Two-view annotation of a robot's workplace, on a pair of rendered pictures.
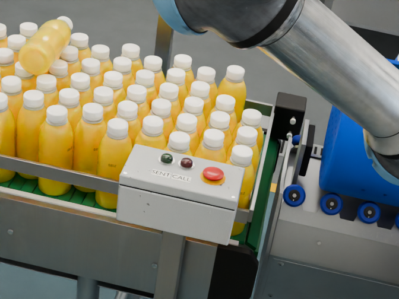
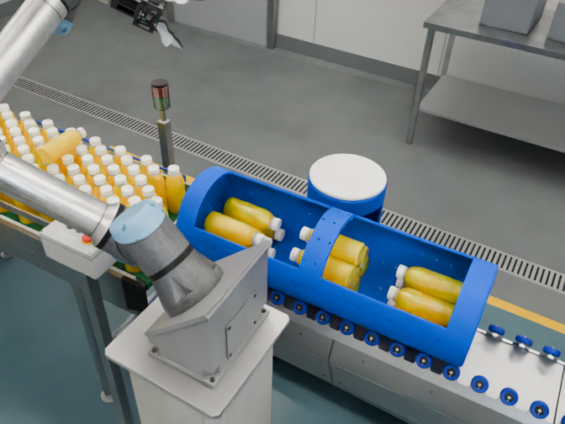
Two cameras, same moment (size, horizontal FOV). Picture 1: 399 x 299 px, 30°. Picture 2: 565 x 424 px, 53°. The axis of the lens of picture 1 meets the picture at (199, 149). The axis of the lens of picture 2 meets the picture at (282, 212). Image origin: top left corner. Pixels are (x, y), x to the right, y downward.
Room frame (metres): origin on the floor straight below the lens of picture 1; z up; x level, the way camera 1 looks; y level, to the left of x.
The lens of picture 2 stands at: (0.09, -0.99, 2.24)
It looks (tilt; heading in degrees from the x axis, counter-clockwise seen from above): 40 degrees down; 21
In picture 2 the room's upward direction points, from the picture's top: 2 degrees clockwise
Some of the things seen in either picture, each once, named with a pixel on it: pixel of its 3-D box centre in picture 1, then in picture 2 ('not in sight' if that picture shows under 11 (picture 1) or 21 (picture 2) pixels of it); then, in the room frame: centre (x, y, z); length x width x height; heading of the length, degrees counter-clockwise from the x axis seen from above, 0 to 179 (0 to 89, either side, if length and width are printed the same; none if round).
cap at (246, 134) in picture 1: (247, 134); not in sight; (1.21, -0.09, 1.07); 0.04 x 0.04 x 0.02
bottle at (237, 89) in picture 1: (228, 107); (176, 190); (1.45, -0.05, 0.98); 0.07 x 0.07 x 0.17
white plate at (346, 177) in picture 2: not in sight; (347, 176); (1.74, -0.60, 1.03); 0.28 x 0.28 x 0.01
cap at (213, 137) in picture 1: (214, 137); not in sight; (1.18, -0.02, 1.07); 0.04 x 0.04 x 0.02
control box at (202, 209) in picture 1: (180, 193); (79, 246); (1.03, 0.02, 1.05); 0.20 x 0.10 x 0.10; 84
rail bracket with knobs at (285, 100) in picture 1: (286, 120); not in sight; (1.50, -0.19, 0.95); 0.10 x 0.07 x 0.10; 174
